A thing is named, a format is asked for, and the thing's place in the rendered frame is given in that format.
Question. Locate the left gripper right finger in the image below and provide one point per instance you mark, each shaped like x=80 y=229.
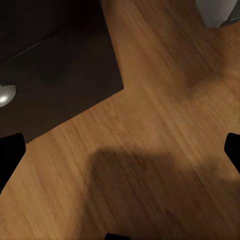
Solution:
x=232 y=149

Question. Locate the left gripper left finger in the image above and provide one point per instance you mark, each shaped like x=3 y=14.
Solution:
x=12 y=150

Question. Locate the desktop computer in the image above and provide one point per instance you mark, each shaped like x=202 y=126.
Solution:
x=219 y=13

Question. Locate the cabinet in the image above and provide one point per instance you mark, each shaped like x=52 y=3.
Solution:
x=56 y=61

